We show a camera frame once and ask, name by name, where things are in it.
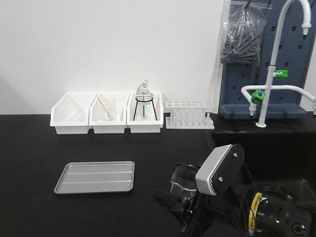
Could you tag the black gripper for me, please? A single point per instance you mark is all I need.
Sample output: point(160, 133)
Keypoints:
point(200, 211)

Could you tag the clear glass beaker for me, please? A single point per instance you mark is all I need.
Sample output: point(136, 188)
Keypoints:
point(183, 182)

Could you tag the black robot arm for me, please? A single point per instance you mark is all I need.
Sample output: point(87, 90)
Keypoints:
point(254, 209)

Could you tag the silver metal tray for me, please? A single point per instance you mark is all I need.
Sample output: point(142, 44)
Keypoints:
point(96, 177)

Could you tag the white test tube rack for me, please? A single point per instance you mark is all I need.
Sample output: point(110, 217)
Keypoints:
point(189, 115)

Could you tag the white storage bin right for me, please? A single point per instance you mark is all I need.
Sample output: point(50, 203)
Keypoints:
point(146, 118)

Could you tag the white storage bin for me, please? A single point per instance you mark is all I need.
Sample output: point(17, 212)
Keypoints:
point(146, 118)
point(107, 114)
point(70, 115)

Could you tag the glass flask on tripod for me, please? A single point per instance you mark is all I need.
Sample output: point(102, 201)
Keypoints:
point(144, 96)

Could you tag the white storage bin middle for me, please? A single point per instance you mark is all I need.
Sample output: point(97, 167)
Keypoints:
point(107, 114)

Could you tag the white lab faucet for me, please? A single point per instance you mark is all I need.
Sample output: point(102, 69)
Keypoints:
point(271, 74)

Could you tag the white storage bin left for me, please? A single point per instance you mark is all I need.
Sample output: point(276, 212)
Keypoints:
point(70, 115)

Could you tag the plastic bag of pegs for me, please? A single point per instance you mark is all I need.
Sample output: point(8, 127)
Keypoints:
point(246, 20)

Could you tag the blue pegboard drying rack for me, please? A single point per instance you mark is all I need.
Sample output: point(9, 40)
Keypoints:
point(294, 53)

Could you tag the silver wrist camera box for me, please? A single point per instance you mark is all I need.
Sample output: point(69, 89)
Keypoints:
point(208, 169)

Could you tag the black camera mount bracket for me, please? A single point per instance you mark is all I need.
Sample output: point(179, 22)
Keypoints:
point(228, 162)

